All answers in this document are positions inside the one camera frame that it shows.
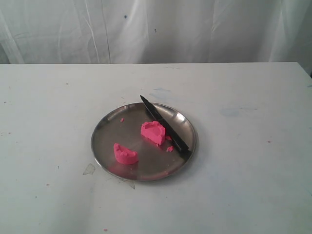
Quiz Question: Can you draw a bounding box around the round steel plate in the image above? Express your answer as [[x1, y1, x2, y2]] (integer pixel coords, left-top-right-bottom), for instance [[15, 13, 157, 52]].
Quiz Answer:
[[91, 102, 197, 181]]

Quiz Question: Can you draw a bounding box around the black knife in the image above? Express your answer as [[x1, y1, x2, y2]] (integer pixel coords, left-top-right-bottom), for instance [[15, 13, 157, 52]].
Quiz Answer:
[[140, 95, 191, 161]]

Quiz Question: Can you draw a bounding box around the pink crumb near knife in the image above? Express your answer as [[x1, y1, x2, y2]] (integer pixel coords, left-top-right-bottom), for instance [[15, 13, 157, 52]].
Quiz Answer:
[[166, 146, 174, 152]]

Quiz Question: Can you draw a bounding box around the pink clay half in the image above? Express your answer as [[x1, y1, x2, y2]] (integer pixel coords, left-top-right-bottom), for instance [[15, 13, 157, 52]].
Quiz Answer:
[[141, 121, 166, 146]]

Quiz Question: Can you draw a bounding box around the pink clay piece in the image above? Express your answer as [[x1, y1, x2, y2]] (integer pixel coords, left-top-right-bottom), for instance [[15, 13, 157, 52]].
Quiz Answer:
[[114, 143, 138, 165]]

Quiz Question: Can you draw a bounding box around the white backdrop curtain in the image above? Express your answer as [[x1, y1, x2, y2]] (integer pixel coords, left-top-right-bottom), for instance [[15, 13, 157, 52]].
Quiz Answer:
[[0, 0, 312, 66]]

